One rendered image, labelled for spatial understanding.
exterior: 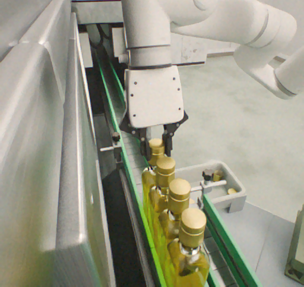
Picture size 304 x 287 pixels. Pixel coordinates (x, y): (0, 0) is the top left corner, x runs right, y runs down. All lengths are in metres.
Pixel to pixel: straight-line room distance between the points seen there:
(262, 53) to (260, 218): 0.55
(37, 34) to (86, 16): 1.03
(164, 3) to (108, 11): 0.86
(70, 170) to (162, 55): 0.27
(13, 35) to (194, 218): 0.28
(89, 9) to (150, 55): 0.87
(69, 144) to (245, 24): 0.42
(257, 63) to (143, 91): 0.33
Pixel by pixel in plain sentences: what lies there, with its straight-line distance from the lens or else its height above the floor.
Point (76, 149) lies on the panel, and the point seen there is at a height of 1.32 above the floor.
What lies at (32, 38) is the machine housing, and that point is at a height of 1.39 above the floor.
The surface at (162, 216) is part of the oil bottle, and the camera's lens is 0.43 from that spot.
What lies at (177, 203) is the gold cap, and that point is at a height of 1.14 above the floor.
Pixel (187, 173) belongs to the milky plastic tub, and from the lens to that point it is 0.89.
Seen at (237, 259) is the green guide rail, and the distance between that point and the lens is 0.57.
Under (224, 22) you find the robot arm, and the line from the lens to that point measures 0.54.
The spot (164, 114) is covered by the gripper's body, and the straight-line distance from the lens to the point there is 0.41.
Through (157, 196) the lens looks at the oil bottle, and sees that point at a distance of 0.45.
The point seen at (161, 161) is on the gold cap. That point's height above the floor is 1.16.
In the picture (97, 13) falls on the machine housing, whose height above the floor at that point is 1.28.
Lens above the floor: 1.43
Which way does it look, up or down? 35 degrees down
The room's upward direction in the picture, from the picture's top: straight up
